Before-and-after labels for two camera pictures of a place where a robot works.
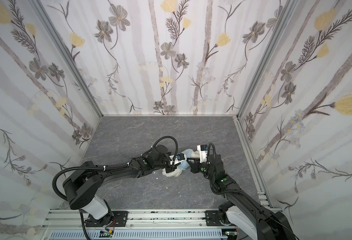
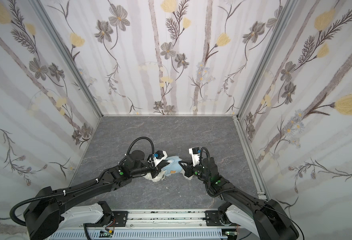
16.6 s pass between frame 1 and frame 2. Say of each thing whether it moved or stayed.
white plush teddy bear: moved
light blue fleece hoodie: moved
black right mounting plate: stayed
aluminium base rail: stayed
